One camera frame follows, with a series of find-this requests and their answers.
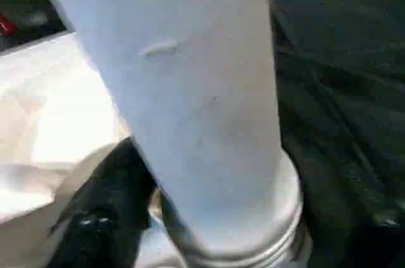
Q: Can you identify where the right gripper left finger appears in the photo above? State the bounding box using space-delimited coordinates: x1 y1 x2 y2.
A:
47 137 160 268

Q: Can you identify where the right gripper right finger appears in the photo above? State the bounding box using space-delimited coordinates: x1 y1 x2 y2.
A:
304 160 405 268

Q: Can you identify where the white plastic table top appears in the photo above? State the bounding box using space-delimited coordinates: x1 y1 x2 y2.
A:
0 30 166 268

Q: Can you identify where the white plastic table leg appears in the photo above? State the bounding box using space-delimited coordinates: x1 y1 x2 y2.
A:
37 0 306 268

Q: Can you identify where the black work mat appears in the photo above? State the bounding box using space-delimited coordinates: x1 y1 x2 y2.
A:
266 0 405 218

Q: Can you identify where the white cabinet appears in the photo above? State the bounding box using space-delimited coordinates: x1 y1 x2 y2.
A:
0 0 72 54

